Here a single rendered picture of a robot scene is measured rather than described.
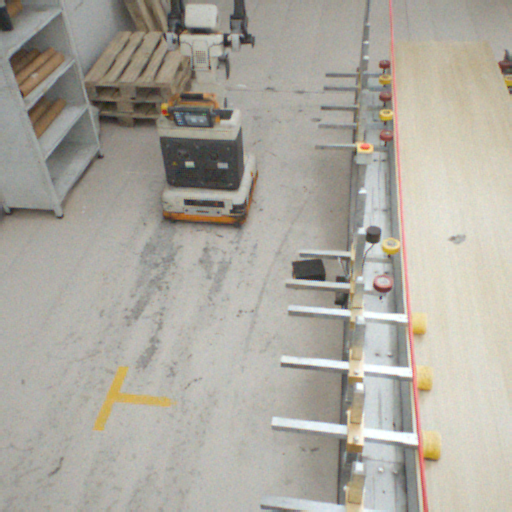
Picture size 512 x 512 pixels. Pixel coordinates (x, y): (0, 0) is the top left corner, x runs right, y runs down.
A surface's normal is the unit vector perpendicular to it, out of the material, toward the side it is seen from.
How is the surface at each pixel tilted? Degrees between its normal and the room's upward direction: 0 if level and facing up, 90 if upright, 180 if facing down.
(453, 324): 0
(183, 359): 0
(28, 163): 90
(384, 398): 0
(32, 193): 90
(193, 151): 90
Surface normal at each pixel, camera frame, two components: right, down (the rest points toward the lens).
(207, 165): -0.15, 0.65
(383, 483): -0.04, -0.76
